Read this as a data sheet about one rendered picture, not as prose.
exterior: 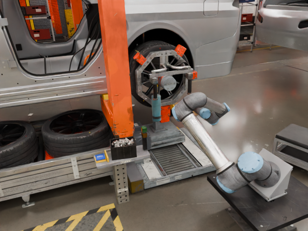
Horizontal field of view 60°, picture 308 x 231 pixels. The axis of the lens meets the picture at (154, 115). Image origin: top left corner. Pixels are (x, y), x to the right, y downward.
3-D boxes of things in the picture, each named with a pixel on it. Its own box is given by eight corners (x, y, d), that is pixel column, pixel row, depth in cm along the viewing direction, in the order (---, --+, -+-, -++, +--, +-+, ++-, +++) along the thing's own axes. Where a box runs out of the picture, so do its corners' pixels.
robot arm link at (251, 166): (275, 173, 176) (262, 163, 166) (253, 185, 183) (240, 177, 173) (264, 155, 187) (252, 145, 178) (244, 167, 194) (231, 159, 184)
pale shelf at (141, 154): (144, 147, 230) (143, 144, 228) (150, 157, 215) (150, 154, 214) (93, 158, 217) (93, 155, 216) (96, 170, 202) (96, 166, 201)
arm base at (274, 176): (286, 175, 180) (280, 170, 175) (265, 193, 185) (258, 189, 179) (268, 156, 195) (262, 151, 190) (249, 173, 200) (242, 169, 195)
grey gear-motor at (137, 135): (140, 143, 302) (139, 115, 287) (153, 163, 266) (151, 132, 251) (124, 146, 296) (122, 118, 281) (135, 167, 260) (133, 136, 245)
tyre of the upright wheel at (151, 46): (156, 111, 306) (192, 64, 299) (163, 119, 286) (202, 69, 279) (110, 79, 273) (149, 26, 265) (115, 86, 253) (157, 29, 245)
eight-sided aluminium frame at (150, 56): (186, 99, 284) (187, 47, 261) (189, 101, 278) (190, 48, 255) (136, 107, 267) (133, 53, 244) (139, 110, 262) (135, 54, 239)
